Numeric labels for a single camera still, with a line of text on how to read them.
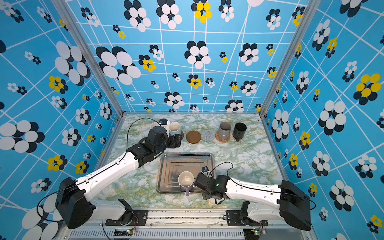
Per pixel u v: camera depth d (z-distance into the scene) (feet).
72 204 1.28
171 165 3.01
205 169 2.39
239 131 3.20
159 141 1.95
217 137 3.45
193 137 3.44
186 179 2.79
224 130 3.16
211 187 1.95
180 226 2.37
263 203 1.47
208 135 3.47
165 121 2.26
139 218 2.42
